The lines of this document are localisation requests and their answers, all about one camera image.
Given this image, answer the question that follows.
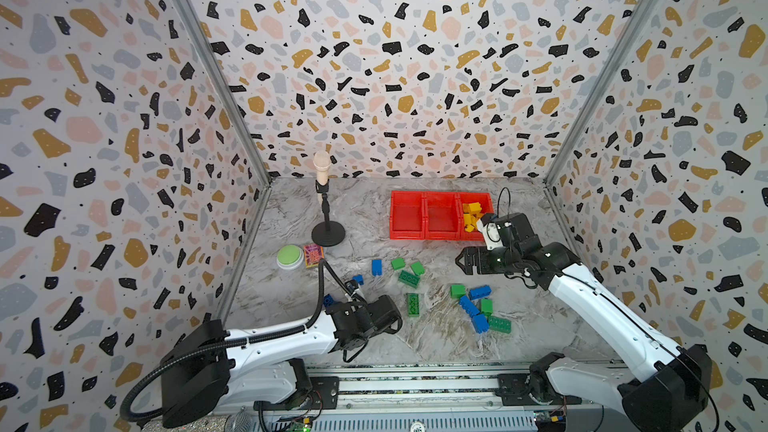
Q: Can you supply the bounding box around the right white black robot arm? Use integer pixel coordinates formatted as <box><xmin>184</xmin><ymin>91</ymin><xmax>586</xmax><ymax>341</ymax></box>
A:
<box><xmin>455</xmin><ymin>213</ymin><xmax>716</xmax><ymax>431</ymax></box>

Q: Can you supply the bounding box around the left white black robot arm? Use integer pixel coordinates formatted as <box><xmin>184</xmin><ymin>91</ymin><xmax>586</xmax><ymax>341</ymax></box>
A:
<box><xmin>160</xmin><ymin>295</ymin><xmax>403</xmax><ymax>428</ymax></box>

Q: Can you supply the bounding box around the green square brick centre right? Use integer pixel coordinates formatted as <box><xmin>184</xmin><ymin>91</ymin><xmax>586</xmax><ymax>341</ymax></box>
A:
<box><xmin>449</xmin><ymin>284</ymin><xmax>466</xmax><ymax>300</ymax></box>

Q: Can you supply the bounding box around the blue long brick right upper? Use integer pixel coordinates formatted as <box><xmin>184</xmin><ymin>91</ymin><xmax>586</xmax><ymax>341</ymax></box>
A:
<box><xmin>467</xmin><ymin>285</ymin><xmax>492</xmax><ymax>301</ymax></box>

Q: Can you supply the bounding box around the blue long brick right diagonal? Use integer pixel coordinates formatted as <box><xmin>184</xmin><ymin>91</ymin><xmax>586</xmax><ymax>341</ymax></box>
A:
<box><xmin>458</xmin><ymin>295</ymin><xmax>480</xmax><ymax>318</ymax></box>

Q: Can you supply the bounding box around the middle red bin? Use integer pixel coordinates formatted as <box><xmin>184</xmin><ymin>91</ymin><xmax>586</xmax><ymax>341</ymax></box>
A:
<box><xmin>424</xmin><ymin>191</ymin><xmax>463</xmax><ymax>241</ymax></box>

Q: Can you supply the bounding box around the red bin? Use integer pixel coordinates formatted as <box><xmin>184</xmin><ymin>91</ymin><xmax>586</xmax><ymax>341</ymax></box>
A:
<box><xmin>458</xmin><ymin>192</ymin><xmax>494</xmax><ymax>242</ymax></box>
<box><xmin>424</xmin><ymin>191</ymin><xmax>463</xmax><ymax>241</ymax></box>
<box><xmin>389</xmin><ymin>191</ymin><xmax>426</xmax><ymax>240</ymax></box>

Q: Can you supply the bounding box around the right red bin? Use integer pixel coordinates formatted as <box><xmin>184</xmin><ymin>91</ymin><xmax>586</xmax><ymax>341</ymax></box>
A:
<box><xmin>458</xmin><ymin>192</ymin><xmax>494</xmax><ymax>242</ymax></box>

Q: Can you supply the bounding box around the small blue brick upper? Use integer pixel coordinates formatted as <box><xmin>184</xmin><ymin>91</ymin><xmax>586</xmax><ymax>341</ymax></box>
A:
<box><xmin>371</xmin><ymin>259</ymin><xmax>383</xmax><ymax>277</ymax></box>

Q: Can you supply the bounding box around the dark green long brick upper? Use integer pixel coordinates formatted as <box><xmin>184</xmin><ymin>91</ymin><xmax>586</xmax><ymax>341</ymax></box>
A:
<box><xmin>398</xmin><ymin>270</ymin><xmax>420</xmax><ymax>289</ymax></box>

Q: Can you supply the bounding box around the dark green long brick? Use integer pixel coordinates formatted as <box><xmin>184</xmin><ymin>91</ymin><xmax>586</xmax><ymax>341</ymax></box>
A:
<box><xmin>398</xmin><ymin>270</ymin><xmax>420</xmax><ymax>289</ymax></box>
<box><xmin>487</xmin><ymin>316</ymin><xmax>512</xmax><ymax>334</ymax></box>

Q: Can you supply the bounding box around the green long brick lower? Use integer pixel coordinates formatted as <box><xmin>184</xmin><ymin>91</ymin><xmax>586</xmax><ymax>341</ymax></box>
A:
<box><xmin>406</xmin><ymin>293</ymin><xmax>420</xmax><ymax>317</ymax></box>

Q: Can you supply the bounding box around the blue square brick right lower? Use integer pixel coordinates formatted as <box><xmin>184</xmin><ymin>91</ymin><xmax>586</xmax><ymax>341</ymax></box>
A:
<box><xmin>471</xmin><ymin>313</ymin><xmax>490</xmax><ymax>334</ymax></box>

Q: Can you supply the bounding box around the dark green long brick right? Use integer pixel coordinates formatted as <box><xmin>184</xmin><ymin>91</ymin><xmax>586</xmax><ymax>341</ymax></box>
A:
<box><xmin>487</xmin><ymin>316</ymin><xmax>512</xmax><ymax>334</ymax></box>

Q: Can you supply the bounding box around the left red bin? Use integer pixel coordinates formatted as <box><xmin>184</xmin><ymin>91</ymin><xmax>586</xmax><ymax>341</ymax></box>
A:
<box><xmin>389</xmin><ymin>191</ymin><xmax>426</xmax><ymax>240</ymax></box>

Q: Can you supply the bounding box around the colourful small card box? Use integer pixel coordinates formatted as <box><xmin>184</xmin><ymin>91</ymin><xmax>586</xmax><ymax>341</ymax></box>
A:
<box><xmin>303</xmin><ymin>244</ymin><xmax>325</xmax><ymax>269</ymax></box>

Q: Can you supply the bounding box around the green round button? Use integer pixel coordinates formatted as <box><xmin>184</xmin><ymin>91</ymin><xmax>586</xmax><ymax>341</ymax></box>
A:
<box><xmin>276</xmin><ymin>244</ymin><xmax>305</xmax><ymax>270</ymax></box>

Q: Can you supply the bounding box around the microphone on black stand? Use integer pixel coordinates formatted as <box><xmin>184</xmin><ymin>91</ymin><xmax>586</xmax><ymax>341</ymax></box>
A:
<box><xmin>311</xmin><ymin>150</ymin><xmax>346</xmax><ymax>247</ymax></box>

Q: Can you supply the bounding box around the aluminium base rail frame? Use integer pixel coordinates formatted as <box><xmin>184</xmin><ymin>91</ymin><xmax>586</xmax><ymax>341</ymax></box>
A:
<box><xmin>143</xmin><ymin>362</ymin><xmax>685</xmax><ymax>432</ymax></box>

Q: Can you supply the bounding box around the black corrugated cable hose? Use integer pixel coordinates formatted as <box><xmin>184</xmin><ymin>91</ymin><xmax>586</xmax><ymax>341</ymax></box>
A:
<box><xmin>118</xmin><ymin>259</ymin><xmax>328</xmax><ymax>424</ymax></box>

